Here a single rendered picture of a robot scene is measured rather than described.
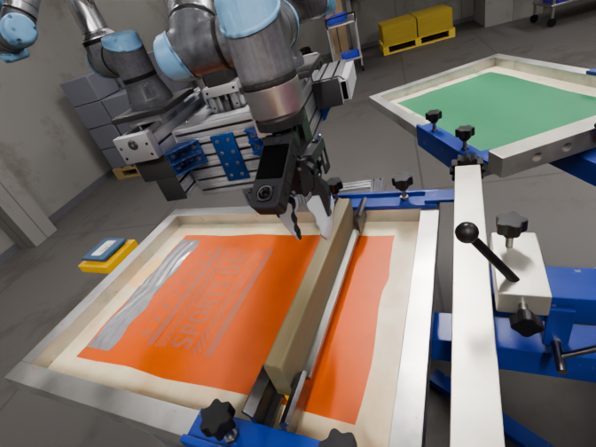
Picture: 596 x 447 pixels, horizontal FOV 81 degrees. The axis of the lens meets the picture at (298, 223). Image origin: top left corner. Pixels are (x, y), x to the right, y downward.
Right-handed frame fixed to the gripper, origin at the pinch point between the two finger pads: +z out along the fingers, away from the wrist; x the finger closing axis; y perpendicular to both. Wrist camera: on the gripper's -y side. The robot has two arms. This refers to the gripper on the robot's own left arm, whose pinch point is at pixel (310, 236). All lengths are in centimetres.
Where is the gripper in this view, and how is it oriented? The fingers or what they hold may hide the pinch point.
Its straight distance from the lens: 57.8
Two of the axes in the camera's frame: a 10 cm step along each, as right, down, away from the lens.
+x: -9.1, 0.2, 4.2
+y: 3.3, -5.9, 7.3
